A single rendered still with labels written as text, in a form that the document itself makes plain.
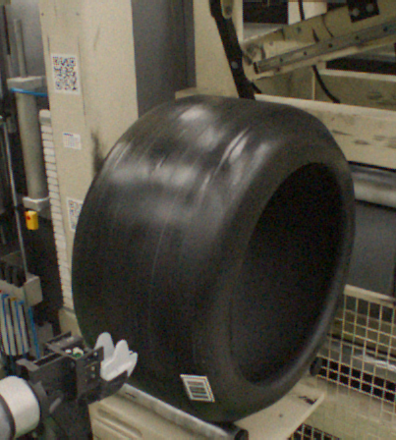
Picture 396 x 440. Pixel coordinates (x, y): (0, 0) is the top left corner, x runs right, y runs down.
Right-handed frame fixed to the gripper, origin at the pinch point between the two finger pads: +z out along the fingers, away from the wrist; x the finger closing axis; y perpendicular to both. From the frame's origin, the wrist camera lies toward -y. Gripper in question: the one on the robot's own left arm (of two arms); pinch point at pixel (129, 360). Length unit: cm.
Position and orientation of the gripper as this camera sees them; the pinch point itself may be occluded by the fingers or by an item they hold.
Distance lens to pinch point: 98.8
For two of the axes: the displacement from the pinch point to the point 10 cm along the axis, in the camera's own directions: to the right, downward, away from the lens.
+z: 6.2, -2.2, 7.5
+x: -7.8, -2.1, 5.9
